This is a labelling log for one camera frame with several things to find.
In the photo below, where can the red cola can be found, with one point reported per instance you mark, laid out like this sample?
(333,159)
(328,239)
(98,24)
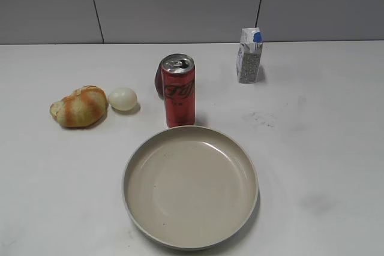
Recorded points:
(178,79)

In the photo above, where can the beige round plate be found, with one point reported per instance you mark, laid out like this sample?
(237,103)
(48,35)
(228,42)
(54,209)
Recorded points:
(190,188)

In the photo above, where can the dark red wax apple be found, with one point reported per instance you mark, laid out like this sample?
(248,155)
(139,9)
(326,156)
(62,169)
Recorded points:
(159,82)

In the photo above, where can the white egg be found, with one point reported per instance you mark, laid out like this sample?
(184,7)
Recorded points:
(123,99)

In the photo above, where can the small white milk carton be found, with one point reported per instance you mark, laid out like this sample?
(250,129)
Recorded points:
(249,55)

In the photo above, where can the striped bread roll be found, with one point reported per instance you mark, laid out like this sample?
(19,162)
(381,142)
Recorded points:
(84,107)

